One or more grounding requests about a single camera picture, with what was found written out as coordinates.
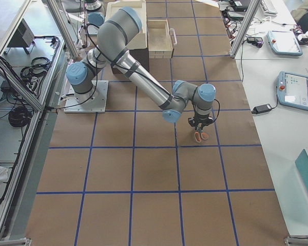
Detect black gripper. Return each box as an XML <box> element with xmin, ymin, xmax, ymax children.
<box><xmin>188</xmin><ymin>117</ymin><xmax>213</xmax><ymax>133</ymax></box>

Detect grey orange scissors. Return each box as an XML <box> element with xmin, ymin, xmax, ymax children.
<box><xmin>194</xmin><ymin>128</ymin><xmax>209</xmax><ymax>142</ymax></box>

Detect black power adapter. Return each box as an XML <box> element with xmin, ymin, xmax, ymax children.
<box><xmin>252</xmin><ymin>104</ymin><xmax>273</xmax><ymax>114</ymax></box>

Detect dark brown wooden cabinet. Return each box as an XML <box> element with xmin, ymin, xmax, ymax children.
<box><xmin>110</xmin><ymin>47</ymin><xmax>150</xmax><ymax>75</ymax></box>

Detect white plastic tray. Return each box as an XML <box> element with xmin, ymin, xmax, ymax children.
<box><xmin>105</xmin><ymin>1</ymin><xmax>147</xmax><ymax>50</ymax></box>

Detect near blue teach pendant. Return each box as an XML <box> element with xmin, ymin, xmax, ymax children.
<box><xmin>277</xmin><ymin>71</ymin><xmax>308</xmax><ymax>111</ymax></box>

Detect blue teach pendant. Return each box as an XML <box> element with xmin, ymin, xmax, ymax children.
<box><xmin>266</xmin><ymin>31</ymin><xmax>303</xmax><ymax>56</ymax></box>
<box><xmin>277</xmin><ymin>71</ymin><xmax>308</xmax><ymax>111</ymax></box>

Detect far blue teach pendant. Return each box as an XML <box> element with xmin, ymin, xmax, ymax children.
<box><xmin>266</xmin><ymin>31</ymin><xmax>303</xmax><ymax>56</ymax></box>

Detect white keyboard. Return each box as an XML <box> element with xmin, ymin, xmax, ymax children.
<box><xmin>260</xmin><ymin>0</ymin><xmax>278</xmax><ymax>16</ymax></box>

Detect grey control box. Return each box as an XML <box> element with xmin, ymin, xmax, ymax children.
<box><xmin>4</xmin><ymin>18</ymin><xmax>35</xmax><ymax>55</ymax></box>

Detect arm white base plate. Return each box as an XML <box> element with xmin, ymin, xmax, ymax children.
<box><xmin>63</xmin><ymin>80</ymin><xmax>109</xmax><ymax>113</ymax></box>

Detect aluminium frame post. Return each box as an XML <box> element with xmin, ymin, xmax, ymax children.
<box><xmin>229</xmin><ymin>0</ymin><xmax>261</xmax><ymax>58</ymax></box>

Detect coiled black cables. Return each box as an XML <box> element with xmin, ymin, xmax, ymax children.
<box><xmin>8</xmin><ymin>105</ymin><xmax>33</xmax><ymax>128</ymax></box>

